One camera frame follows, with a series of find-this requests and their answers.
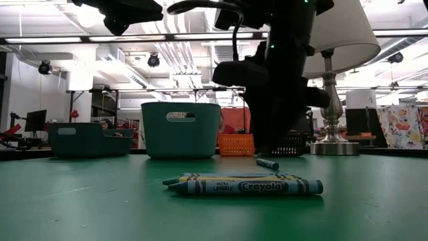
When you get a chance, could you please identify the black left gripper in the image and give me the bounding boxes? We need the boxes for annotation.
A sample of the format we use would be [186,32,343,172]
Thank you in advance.
[72,0,165,36]

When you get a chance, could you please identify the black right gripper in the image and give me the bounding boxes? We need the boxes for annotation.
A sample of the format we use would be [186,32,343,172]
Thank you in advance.
[243,75,332,157]

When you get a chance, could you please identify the blue crayon Crayola print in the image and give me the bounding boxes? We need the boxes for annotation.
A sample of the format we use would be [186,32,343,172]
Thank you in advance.
[167,179,324,197]

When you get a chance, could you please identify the green crayon yellow wrapper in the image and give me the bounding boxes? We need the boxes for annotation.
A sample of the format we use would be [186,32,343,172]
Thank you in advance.
[162,175,304,187]

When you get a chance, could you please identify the black plastic basket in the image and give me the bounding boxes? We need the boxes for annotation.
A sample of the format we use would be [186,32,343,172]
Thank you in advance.
[267,132,309,157]

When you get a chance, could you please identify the orange panel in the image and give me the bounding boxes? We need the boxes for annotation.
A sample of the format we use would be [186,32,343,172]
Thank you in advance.
[220,107,251,135]

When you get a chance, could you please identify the orange plastic basket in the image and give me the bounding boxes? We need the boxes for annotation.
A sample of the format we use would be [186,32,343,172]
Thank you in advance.
[217,133,256,157]

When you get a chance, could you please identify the person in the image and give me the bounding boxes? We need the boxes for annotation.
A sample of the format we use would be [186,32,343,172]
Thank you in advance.
[218,112,237,135]
[99,118,124,137]

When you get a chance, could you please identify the overhead beam with light strips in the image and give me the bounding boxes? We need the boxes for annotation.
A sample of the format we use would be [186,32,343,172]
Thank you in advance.
[0,28,428,46]

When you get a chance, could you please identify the large teal plastic bin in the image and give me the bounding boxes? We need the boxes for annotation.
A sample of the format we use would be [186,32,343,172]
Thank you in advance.
[140,101,222,159]

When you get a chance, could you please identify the floral cloth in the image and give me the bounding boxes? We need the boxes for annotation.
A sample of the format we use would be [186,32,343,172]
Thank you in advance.
[377,105,428,150]

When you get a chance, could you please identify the table lamp white shade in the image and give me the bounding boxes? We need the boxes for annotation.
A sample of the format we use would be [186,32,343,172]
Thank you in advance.
[302,0,382,157]

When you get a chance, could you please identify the small blue-grey plastic bin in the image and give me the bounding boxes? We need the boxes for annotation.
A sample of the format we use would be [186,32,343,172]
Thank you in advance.
[48,122,135,159]

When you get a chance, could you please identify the small black monitor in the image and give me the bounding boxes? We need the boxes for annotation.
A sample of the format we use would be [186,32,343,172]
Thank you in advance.
[24,109,48,133]

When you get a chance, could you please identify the green table mat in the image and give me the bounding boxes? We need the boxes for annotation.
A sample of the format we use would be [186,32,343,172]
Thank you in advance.
[0,152,428,241]

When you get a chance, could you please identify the black ceiling camera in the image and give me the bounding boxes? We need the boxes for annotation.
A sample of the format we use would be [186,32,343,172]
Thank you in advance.
[146,52,161,68]
[37,59,54,76]
[387,52,405,64]

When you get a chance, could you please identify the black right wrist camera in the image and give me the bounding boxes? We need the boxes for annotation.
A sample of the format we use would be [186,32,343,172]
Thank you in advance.
[212,59,270,88]

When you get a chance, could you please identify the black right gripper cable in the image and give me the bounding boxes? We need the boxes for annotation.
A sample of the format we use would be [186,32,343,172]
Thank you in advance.
[166,0,245,62]

